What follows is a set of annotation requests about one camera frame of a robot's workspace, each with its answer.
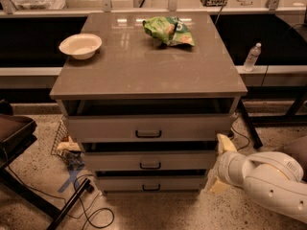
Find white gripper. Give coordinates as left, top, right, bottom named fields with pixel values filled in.
left=207, top=133, right=246, bottom=195

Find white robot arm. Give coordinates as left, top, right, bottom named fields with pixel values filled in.
left=208, top=133, right=307, bottom=223

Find grey drawer cabinet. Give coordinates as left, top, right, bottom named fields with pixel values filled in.
left=49, top=11, right=248, bottom=194

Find black table leg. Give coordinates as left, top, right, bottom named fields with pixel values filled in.
left=238, top=101, right=263, bottom=150

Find person leg brown trousers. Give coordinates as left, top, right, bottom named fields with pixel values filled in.
left=278, top=136, right=307, bottom=181

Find clear plastic water bottle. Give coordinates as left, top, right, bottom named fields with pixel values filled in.
left=243, top=42, right=262, bottom=72

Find green chip bag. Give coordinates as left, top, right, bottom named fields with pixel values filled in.
left=142, top=16, right=195, bottom=46

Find white paper bowl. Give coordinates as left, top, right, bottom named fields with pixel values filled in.
left=59, top=34, right=102, bottom=60

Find dark chair seat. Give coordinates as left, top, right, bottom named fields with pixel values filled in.
left=0, top=100, right=36, bottom=169

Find black cable right floor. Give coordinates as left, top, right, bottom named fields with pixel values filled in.
left=224, top=115, right=251, bottom=152

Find wire basket with items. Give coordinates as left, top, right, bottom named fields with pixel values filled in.
left=51, top=121, right=83, bottom=167

